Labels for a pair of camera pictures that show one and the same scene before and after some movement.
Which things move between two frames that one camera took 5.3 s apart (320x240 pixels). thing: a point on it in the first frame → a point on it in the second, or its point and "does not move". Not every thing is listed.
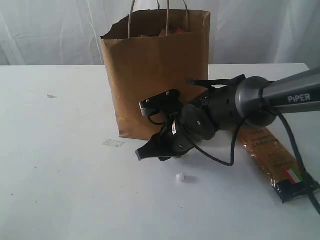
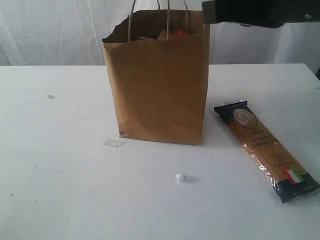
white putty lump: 179,177 does not move
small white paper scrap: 50,96 does not move
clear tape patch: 112,143 does not move
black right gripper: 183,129 → 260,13
